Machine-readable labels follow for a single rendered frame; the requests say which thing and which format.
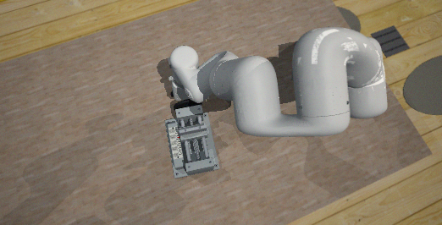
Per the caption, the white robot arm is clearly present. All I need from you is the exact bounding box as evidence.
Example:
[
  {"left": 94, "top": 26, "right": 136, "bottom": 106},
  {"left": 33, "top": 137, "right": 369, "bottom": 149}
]
[{"left": 168, "top": 27, "right": 388, "bottom": 137}]

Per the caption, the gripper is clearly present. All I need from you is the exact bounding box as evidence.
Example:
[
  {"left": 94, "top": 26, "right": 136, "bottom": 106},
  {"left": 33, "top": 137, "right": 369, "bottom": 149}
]
[{"left": 170, "top": 81, "right": 190, "bottom": 101}]

